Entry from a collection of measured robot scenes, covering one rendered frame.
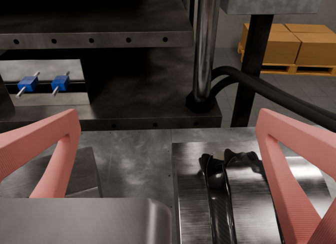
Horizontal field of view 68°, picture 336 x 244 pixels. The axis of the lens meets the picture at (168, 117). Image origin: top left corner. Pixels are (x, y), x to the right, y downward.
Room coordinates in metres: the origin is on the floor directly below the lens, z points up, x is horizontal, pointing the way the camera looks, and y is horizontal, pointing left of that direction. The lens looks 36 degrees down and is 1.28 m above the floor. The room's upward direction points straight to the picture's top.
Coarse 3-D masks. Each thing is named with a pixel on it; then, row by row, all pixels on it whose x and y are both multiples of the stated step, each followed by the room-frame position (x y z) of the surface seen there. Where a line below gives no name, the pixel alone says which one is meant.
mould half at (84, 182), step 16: (32, 160) 0.36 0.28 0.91; (48, 160) 0.36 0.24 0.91; (80, 160) 0.36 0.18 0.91; (16, 176) 0.31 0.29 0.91; (32, 176) 0.31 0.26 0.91; (80, 176) 0.31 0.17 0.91; (96, 176) 0.32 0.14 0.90; (0, 192) 0.28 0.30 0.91; (16, 192) 0.28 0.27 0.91; (80, 192) 0.28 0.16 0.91; (96, 192) 0.29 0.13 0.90
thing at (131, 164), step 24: (96, 144) 0.52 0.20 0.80; (120, 144) 0.52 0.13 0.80; (144, 144) 0.52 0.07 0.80; (168, 144) 0.52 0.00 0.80; (120, 168) 0.43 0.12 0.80; (144, 168) 0.43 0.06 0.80; (168, 168) 0.43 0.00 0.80; (120, 192) 0.36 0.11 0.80; (144, 192) 0.36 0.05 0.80; (168, 192) 0.36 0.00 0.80
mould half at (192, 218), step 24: (192, 144) 0.46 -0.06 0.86; (216, 144) 0.46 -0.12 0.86; (240, 144) 0.46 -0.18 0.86; (192, 168) 0.31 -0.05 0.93; (240, 168) 0.31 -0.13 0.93; (312, 168) 0.31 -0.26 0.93; (192, 192) 0.26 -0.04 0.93; (240, 192) 0.26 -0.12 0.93; (264, 192) 0.27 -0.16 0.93; (312, 192) 0.27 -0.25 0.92; (192, 216) 0.23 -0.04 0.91; (240, 216) 0.23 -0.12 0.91; (264, 216) 0.23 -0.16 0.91; (192, 240) 0.20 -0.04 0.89; (240, 240) 0.20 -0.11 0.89; (264, 240) 0.20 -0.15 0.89
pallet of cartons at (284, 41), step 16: (272, 32) 2.89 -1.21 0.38; (288, 32) 2.88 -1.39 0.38; (304, 32) 2.90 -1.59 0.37; (320, 32) 2.88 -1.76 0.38; (240, 48) 3.11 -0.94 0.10; (272, 48) 2.59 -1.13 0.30; (288, 48) 2.58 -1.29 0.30; (304, 48) 2.55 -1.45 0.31; (320, 48) 2.54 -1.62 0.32; (272, 64) 2.58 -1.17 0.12; (288, 64) 2.57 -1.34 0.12; (304, 64) 2.55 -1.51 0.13; (320, 64) 2.54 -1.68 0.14
